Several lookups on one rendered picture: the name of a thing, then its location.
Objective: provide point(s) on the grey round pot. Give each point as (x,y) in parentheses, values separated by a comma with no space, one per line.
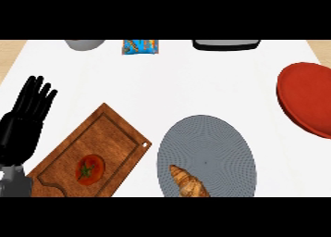
(84,44)

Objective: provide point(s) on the blue snack packet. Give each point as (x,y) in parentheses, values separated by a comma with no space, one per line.
(140,46)

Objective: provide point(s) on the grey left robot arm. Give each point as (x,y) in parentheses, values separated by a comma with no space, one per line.
(9,182)

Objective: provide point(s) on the red bowl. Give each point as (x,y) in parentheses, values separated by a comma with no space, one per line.
(313,98)

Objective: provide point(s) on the black and grey appliance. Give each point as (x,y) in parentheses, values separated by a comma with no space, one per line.
(226,45)

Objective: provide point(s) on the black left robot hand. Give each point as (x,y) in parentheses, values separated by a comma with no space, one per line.
(18,129)

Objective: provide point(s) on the brown wooden cutting board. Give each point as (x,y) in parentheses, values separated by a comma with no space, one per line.
(106,145)

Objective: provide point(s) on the grey round placemat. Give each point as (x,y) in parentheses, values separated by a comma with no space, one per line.
(208,148)

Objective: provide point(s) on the golden brown croissant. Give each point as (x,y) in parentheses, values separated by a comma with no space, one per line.
(188,183)

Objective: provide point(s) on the red tomato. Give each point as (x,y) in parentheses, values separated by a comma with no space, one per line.
(89,169)

